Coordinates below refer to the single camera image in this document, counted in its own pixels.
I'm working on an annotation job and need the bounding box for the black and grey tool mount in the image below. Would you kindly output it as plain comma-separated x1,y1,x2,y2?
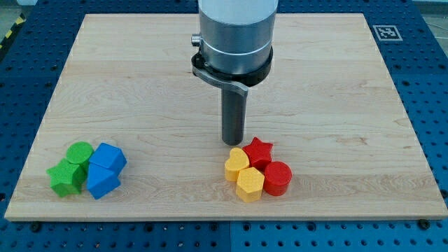
191,48,273,97

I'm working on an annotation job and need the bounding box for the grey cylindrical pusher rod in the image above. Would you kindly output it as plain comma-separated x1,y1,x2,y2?
221,90,246,146

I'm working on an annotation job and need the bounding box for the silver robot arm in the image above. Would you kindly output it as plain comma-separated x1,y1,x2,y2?
191,0,279,146

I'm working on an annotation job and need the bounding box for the red star block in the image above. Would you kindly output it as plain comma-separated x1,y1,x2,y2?
242,136,274,172

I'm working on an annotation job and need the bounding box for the yellow heart block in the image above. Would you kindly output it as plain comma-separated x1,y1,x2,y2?
224,148,250,182

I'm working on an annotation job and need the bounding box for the yellow pentagon block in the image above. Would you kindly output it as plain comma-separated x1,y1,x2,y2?
236,167,265,203

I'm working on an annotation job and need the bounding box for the red cylinder block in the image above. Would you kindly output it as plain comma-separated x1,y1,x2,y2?
263,161,293,196

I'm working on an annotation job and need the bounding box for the wooden board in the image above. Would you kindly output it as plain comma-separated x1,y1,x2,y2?
5,13,447,222

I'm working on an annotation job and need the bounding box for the blue cube block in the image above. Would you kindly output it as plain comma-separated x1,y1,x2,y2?
89,143,127,176

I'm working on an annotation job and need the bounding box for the blue triangular block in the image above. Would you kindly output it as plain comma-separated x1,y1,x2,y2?
87,164,121,200

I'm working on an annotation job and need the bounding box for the white fiducial marker tag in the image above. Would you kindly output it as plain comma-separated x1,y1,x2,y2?
373,24,403,41

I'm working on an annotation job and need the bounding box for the green cylinder block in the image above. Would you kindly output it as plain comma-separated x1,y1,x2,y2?
66,141,94,173

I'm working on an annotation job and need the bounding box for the green star block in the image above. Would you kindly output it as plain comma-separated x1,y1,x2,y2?
46,158,87,197

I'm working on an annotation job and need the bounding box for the yellow black hazard tape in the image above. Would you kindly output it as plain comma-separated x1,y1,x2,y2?
1,13,27,50

